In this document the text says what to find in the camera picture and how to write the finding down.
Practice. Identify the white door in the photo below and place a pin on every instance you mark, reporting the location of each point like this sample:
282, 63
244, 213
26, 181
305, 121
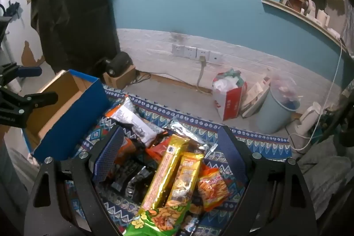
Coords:
16, 39

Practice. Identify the white wall socket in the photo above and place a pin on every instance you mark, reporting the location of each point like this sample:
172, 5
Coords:
177, 49
215, 57
202, 53
190, 52

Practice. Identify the blue patterned mat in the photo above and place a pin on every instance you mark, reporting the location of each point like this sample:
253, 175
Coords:
265, 146

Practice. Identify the white tape roll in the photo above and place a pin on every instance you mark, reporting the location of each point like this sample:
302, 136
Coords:
308, 8

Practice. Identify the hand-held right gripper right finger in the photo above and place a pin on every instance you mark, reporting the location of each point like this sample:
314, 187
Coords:
232, 153

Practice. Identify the wooden wall shelf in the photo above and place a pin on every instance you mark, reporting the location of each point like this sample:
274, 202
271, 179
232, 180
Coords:
304, 19

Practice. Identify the black folded umbrella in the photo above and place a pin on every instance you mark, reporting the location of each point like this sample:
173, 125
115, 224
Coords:
13, 8

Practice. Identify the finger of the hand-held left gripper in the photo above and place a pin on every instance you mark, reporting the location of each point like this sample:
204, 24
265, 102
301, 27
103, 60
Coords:
30, 72
44, 100

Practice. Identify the black cloth cover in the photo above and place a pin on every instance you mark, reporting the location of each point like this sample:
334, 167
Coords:
74, 12

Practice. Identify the small gold snack packet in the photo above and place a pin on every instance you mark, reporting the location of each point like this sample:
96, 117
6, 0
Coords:
185, 180

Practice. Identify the orange brown snack packet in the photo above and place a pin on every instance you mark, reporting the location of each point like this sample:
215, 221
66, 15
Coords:
127, 146

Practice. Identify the light blue trash bin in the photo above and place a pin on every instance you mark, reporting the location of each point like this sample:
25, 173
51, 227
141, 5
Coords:
273, 114

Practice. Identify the dark snack packet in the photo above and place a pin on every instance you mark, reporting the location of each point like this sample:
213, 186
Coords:
190, 209

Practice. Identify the small brown cardboard box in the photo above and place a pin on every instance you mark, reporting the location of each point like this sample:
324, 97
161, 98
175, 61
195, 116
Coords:
121, 81

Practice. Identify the grey cloth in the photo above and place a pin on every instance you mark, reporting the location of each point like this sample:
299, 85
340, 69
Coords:
326, 169

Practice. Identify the flat cardboard sheets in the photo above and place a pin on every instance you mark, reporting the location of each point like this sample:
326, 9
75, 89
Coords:
254, 97

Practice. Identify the blue cardboard box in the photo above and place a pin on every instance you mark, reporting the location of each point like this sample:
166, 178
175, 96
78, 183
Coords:
69, 128

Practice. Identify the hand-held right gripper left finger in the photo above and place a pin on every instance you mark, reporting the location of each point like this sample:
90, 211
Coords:
106, 158

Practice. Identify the red white paper bag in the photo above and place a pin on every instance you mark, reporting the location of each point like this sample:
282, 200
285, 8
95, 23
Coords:
229, 103

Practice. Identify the long gold green snack packet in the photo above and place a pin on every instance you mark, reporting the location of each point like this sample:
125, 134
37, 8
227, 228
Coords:
163, 175

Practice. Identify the white electric kettle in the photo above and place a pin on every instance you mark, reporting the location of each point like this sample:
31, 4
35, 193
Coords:
307, 120

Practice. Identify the white cup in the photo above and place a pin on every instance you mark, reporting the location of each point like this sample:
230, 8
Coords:
323, 19

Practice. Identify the silver snack packet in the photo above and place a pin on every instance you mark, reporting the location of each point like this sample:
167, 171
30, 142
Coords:
188, 136

